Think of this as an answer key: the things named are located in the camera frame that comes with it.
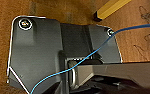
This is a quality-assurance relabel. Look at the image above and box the thin blue cable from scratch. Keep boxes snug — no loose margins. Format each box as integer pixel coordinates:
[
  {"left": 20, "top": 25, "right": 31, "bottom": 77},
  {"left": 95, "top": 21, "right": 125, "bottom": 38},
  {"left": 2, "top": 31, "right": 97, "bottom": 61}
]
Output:
[{"left": 30, "top": 22, "right": 150, "bottom": 94}]

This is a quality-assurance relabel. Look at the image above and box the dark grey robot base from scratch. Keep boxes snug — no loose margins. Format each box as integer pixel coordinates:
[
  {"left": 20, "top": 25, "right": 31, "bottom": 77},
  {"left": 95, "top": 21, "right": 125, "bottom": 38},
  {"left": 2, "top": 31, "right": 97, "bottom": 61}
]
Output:
[{"left": 5, "top": 15, "right": 124, "bottom": 94}]

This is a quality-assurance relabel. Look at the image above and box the round silver base bolt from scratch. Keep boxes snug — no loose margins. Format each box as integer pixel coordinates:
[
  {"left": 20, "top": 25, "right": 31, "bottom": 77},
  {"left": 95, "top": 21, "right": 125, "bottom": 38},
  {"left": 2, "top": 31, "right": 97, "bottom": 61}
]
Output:
[
  {"left": 106, "top": 28, "right": 115, "bottom": 37},
  {"left": 18, "top": 18, "right": 33, "bottom": 31}
]

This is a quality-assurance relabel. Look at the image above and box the thin black floor cable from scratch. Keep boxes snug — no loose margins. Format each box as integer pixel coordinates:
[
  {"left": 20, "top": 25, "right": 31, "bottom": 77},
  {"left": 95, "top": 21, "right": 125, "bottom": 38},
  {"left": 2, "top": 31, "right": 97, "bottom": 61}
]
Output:
[{"left": 132, "top": 4, "right": 150, "bottom": 56}]

